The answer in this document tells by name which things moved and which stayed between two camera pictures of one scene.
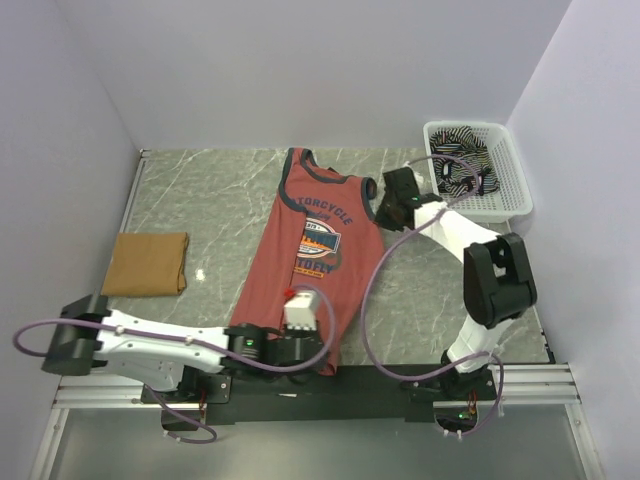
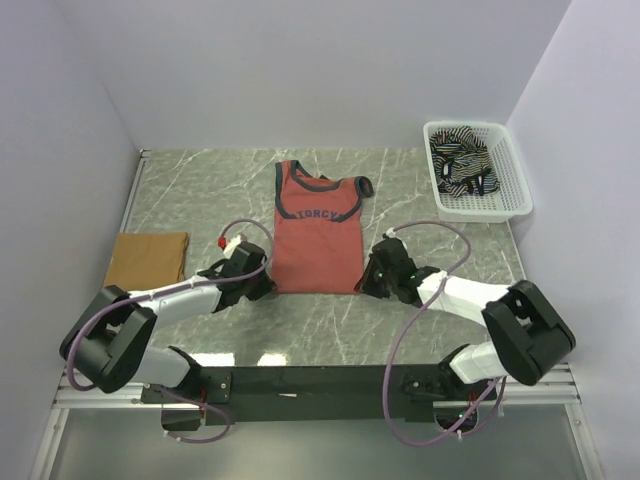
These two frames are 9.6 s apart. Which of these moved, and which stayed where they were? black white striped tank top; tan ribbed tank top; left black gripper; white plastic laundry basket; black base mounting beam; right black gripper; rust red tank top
Moved: left black gripper; right black gripper; rust red tank top
Stayed: black white striped tank top; black base mounting beam; white plastic laundry basket; tan ribbed tank top
